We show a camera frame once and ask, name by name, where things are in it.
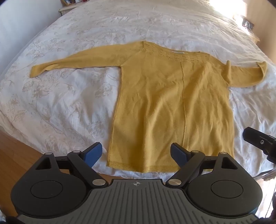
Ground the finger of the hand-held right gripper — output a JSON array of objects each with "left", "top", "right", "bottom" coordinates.
[{"left": 243, "top": 127, "right": 276, "bottom": 159}]

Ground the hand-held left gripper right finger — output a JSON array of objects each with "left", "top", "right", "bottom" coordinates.
[{"left": 165, "top": 142, "right": 240, "bottom": 188}]

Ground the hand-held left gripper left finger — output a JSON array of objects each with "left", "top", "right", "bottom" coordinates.
[{"left": 35, "top": 142, "right": 109, "bottom": 188}]

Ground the yellow knit sweater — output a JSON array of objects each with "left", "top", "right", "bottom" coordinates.
[{"left": 29, "top": 41, "right": 268, "bottom": 174}]

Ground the white floral bedspread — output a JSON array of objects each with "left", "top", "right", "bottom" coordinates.
[{"left": 0, "top": 0, "right": 276, "bottom": 181}]

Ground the right wooden nightstand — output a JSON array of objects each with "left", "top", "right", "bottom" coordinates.
[{"left": 240, "top": 15, "right": 255, "bottom": 29}]

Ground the cream wooden nightstand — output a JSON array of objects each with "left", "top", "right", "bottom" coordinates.
[{"left": 58, "top": 4, "right": 78, "bottom": 16}]

